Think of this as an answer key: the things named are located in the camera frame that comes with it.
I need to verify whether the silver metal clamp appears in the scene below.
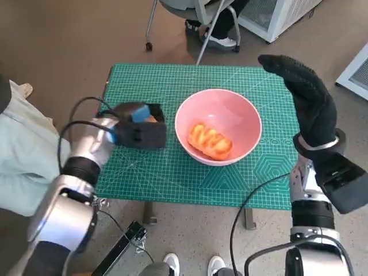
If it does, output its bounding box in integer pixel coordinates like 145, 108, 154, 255
91, 197, 112, 208

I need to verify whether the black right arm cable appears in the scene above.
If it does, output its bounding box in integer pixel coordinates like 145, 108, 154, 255
229, 172, 294, 276

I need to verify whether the white flat framed unit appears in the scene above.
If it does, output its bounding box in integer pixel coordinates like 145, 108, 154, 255
335, 43, 368, 101

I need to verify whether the pink bowl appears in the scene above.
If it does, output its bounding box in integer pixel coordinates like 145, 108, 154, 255
174, 89, 263, 167

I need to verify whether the green cutting mat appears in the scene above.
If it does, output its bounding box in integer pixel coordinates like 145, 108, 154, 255
94, 63, 298, 210

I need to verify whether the grey office chair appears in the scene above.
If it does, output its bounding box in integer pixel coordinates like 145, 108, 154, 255
145, 0, 241, 52

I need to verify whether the black metal bar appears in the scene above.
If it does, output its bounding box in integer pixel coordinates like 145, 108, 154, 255
91, 220, 148, 276

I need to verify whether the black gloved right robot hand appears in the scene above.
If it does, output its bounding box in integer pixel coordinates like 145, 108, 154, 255
258, 54, 338, 146

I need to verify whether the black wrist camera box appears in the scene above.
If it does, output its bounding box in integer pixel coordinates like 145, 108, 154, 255
316, 153, 368, 214
113, 120, 168, 150

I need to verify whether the person seated on chair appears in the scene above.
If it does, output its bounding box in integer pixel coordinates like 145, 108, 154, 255
185, 0, 250, 51

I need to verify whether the silver metal rod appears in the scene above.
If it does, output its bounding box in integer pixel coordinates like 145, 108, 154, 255
195, 0, 228, 66

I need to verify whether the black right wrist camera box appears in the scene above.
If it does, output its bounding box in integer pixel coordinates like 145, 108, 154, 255
316, 153, 368, 214

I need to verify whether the white shoe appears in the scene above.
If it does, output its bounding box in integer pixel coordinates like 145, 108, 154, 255
207, 255, 225, 273
163, 252, 181, 276

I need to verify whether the long twisted toy bread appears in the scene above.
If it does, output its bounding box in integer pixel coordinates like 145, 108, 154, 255
187, 122, 233, 160

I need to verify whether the white cabinet with mesh grille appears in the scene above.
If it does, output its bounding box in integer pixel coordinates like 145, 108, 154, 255
238, 0, 324, 44

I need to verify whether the dark metal table leg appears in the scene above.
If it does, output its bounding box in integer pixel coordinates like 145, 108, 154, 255
142, 202, 158, 225
244, 209, 257, 231

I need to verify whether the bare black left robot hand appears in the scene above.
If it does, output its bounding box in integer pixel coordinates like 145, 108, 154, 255
114, 102, 165, 124

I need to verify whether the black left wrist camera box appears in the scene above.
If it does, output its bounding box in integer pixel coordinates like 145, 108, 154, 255
113, 120, 168, 150

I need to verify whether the thin black floor cable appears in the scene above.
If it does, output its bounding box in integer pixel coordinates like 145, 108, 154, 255
97, 209, 156, 263

